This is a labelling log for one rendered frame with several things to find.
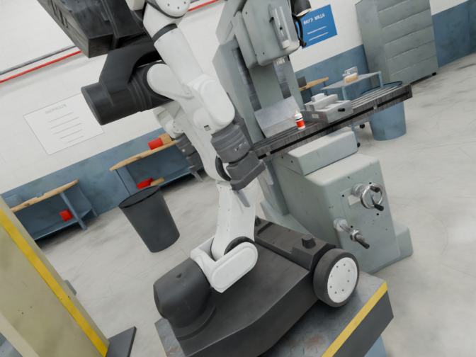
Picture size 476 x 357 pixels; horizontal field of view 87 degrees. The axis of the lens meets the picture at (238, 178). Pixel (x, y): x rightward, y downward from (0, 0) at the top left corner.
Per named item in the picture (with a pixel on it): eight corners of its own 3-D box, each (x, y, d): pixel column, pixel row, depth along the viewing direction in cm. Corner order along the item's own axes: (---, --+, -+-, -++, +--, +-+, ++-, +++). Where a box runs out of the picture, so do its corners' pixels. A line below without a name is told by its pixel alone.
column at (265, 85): (338, 213, 216) (280, 19, 170) (289, 236, 213) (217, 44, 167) (311, 195, 264) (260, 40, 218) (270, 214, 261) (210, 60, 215)
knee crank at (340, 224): (374, 246, 104) (371, 234, 103) (362, 252, 104) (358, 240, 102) (343, 224, 125) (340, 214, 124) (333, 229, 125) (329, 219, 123)
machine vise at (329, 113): (353, 112, 135) (349, 92, 132) (329, 123, 134) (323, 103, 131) (322, 112, 168) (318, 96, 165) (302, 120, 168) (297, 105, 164)
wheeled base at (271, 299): (218, 422, 71) (164, 339, 61) (168, 319, 115) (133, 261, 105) (353, 279, 97) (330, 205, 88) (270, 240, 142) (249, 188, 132)
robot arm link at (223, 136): (225, 149, 62) (201, 108, 58) (207, 152, 71) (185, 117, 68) (256, 126, 67) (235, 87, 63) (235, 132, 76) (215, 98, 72)
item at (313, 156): (360, 151, 136) (355, 130, 133) (302, 177, 134) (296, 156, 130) (315, 142, 184) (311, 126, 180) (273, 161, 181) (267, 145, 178)
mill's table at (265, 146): (413, 97, 149) (411, 83, 147) (222, 181, 140) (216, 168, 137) (384, 99, 171) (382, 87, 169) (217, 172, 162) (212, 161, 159)
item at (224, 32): (278, 10, 144) (265, -29, 138) (241, 24, 142) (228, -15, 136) (246, 46, 220) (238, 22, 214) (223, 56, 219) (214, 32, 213)
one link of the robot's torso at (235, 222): (231, 284, 88) (219, 147, 82) (207, 263, 106) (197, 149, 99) (266, 270, 96) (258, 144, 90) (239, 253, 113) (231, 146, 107)
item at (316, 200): (403, 257, 137) (381, 157, 119) (352, 282, 135) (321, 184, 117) (326, 206, 214) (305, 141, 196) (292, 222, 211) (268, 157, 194)
